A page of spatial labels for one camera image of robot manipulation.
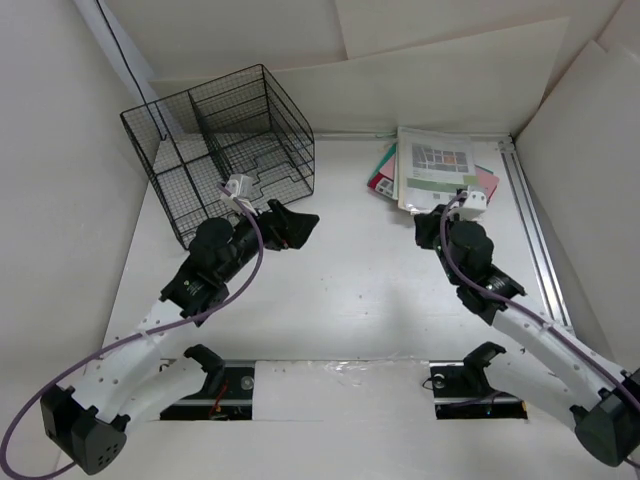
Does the clear sleeve map brochure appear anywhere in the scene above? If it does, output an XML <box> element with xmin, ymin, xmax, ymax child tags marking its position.
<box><xmin>395</xmin><ymin>127</ymin><xmax>479</xmax><ymax>214</ymax></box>

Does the aluminium rail right side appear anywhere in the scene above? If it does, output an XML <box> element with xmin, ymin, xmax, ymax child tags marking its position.
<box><xmin>498</xmin><ymin>137</ymin><xmax>574</xmax><ymax>333</ymax></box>

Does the black hanging cable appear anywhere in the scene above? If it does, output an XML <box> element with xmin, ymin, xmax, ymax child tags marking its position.
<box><xmin>94</xmin><ymin>0</ymin><xmax>169</xmax><ymax>141</ymax></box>

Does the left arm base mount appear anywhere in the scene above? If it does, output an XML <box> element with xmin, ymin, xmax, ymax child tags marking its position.
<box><xmin>159</xmin><ymin>344</ymin><xmax>256</xmax><ymax>421</ymax></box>

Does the green plastic folder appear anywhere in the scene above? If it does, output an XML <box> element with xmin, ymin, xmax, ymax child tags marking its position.
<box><xmin>369</xmin><ymin>142</ymin><xmax>397</xmax><ymax>181</ymax></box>

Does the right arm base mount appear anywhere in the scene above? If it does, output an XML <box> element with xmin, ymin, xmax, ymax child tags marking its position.
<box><xmin>422</xmin><ymin>342</ymin><xmax>528</xmax><ymax>420</ymax></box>

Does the black wire mesh organizer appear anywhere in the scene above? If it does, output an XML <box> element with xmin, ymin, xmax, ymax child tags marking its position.
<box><xmin>120</xmin><ymin>64</ymin><xmax>315</xmax><ymax>248</ymax></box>

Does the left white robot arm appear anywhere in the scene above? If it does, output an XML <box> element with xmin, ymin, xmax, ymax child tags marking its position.
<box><xmin>39</xmin><ymin>197</ymin><xmax>320</xmax><ymax>475</ymax></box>

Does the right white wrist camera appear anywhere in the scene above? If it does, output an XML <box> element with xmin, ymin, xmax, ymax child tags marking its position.
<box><xmin>451</xmin><ymin>186</ymin><xmax>488</xmax><ymax>221</ymax></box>

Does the pink paper folder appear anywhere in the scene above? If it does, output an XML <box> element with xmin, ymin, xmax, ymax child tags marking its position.
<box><xmin>475</xmin><ymin>165</ymin><xmax>500</xmax><ymax>203</ymax></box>

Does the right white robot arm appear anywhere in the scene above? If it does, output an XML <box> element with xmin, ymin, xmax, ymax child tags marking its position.
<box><xmin>414</xmin><ymin>200</ymin><xmax>639</xmax><ymax>467</ymax></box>

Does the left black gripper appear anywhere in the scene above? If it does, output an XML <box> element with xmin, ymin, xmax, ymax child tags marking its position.
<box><xmin>219</xmin><ymin>199</ymin><xmax>317</xmax><ymax>283</ymax></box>

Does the red plastic folder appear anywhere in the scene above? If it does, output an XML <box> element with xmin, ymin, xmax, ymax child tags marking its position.
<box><xmin>367</xmin><ymin>174</ymin><xmax>397</xmax><ymax>200</ymax></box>

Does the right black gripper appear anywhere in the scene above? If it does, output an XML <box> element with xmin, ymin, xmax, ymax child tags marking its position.
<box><xmin>414</xmin><ymin>204</ymin><xmax>469</xmax><ymax>286</ymax></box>

